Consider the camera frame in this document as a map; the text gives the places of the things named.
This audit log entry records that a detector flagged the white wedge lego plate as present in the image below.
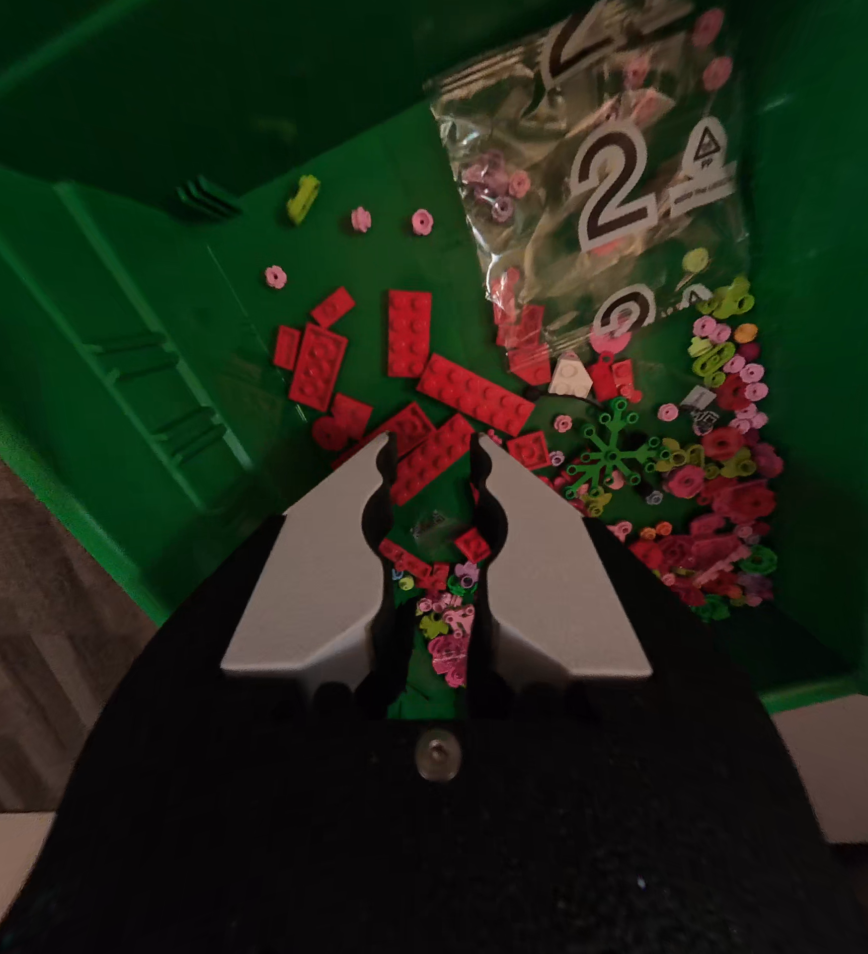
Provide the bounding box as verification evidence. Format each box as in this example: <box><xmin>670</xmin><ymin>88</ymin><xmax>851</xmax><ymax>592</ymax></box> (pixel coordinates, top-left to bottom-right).
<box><xmin>548</xmin><ymin>356</ymin><xmax>593</xmax><ymax>396</ymax></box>

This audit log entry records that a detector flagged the clear numbered plastic bag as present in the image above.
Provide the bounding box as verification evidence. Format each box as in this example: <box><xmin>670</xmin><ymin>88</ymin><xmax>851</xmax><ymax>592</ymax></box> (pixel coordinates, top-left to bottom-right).
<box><xmin>425</xmin><ymin>0</ymin><xmax>751</xmax><ymax>389</ymax></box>

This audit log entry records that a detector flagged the green plastic bin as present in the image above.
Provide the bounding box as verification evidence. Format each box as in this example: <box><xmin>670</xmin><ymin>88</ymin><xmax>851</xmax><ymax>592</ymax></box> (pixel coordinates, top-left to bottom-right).
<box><xmin>0</xmin><ymin>0</ymin><xmax>868</xmax><ymax>716</ymax></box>

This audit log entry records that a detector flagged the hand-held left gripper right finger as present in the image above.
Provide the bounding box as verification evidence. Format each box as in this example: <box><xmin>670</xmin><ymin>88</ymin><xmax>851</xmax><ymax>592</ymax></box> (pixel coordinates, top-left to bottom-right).
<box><xmin>470</xmin><ymin>431</ymin><xmax>654</xmax><ymax>698</ymax></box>

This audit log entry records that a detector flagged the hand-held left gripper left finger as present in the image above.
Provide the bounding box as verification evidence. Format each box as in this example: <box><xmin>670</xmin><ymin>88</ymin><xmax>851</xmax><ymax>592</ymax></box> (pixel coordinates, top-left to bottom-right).
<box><xmin>221</xmin><ymin>431</ymin><xmax>399</xmax><ymax>698</ymax></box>

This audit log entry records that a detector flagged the pile of red lego plates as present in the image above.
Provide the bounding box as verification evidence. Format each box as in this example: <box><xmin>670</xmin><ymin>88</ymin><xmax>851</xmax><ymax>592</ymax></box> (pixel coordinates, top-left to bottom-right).
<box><xmin>272</xmin><ymin>287</ymin><xmax>554</xmax><ymax>508</ymax></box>

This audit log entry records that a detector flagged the green lego leaf piece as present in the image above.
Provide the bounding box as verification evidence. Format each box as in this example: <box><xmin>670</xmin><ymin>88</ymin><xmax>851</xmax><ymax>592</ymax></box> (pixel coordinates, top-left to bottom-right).
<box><xmin>566</xmin><ymin>397</ymin><xmax>672</xmax><ymax>496</ymax></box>

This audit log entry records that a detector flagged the lime green lego piece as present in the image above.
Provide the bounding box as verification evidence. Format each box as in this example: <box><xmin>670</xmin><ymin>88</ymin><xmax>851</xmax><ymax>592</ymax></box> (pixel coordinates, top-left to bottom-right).
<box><xmin>286</xmin><ymin>175</ymin><xmax>321</xmax><ymax>225</ymax></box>

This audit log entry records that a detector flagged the pile of small flower pieces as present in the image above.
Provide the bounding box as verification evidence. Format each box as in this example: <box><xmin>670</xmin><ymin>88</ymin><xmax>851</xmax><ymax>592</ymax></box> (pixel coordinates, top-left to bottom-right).
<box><xmin>393</xmin><ymin>276</ymin><xmax>785</xmax><ymax>690</ymax></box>

